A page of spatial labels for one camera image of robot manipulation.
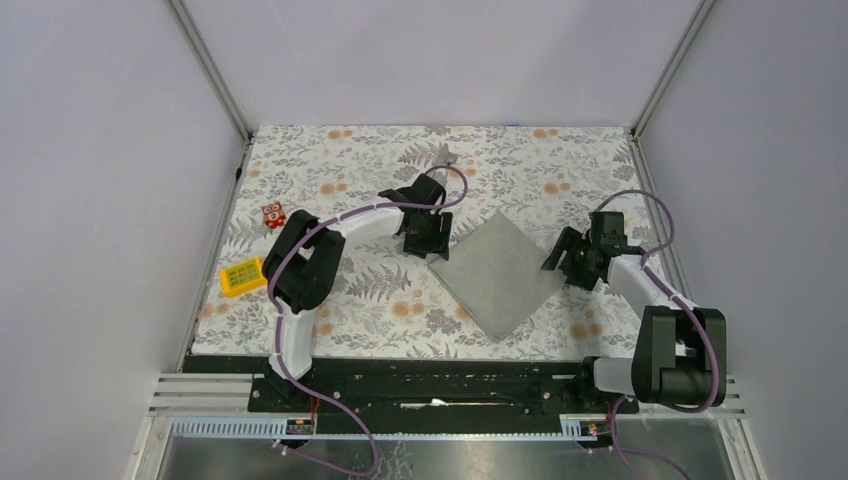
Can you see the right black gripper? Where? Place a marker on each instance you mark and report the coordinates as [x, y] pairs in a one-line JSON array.
[[568, 238]]

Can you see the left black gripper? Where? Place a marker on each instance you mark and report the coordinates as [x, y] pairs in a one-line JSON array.
[[437, 242]]

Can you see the grey cloth napkin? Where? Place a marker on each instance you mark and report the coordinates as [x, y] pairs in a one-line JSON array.
[[495, 273]]

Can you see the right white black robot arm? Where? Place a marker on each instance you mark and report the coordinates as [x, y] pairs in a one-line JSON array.
[[679, 360]]

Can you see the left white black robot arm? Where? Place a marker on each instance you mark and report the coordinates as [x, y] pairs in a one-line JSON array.
[[303, 263]]

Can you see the red owl toy block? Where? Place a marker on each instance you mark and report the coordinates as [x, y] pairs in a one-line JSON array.
[[274, 216]]

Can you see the yellow toy block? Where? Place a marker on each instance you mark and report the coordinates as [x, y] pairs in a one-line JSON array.
[[242, 278]]

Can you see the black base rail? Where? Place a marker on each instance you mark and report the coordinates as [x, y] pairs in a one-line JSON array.
[[425, 397]]

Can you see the right aluminium frame post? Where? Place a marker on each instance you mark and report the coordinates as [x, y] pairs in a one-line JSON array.
[[694, 26]]

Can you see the aluminium frame post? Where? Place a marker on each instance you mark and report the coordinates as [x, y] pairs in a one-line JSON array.
[[196, 43], [694, 26]]

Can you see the left aluminium frame post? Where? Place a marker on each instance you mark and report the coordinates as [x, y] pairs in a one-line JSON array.
[[196, 43]]

